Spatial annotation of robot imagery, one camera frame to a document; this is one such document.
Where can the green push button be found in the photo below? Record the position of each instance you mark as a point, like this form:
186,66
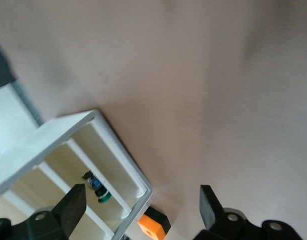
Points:
103,197

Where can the orange button box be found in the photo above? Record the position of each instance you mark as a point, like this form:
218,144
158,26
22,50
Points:
151,228

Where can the white drawer cabinet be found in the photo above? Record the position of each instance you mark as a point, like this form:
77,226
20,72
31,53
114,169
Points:
56,132

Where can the table cover sheet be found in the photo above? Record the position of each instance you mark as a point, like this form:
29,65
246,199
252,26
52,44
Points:
193,75

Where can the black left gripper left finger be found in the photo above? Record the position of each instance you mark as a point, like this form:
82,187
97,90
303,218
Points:
68,207

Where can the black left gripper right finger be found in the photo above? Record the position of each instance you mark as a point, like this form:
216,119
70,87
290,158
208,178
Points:
211,210

